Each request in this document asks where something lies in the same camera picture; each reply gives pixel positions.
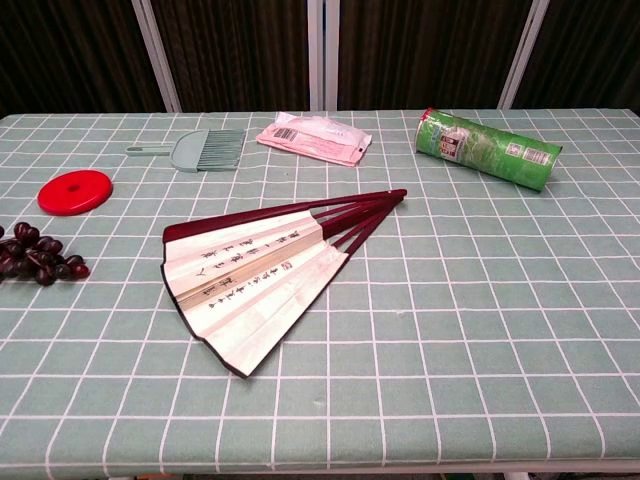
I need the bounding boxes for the pink plastic packet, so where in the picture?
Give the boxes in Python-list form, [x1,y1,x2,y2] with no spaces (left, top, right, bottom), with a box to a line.
[255,110,374,169]

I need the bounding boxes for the green checked tablecloth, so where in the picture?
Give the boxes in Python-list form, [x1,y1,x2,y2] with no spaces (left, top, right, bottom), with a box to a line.
[0,108,640,476]

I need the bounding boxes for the red round plastic lid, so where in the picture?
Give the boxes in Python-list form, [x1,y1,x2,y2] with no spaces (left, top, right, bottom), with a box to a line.
[37,169,114,217]

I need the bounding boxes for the teal small hand brush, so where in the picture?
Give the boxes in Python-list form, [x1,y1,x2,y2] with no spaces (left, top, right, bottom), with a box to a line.
[124,128,246,174]

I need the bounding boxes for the dark corrugated partition panel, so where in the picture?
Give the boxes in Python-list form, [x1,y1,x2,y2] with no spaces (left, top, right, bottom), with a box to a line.
[0,0,182,119]
[499,0,640,112]
[132,0,326,113]
[319,0,551,112]

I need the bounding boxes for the green cylindrical snack can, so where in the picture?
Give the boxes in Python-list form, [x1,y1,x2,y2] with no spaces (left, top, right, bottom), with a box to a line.
[414,106,564,192]

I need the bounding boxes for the paper folding fan maroon ribs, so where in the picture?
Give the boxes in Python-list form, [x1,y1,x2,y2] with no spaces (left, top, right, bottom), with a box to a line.
[159,188,409,380]

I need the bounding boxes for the dark red grape bunch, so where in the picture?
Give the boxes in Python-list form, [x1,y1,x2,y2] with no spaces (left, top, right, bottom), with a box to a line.
[0,222,91,287]

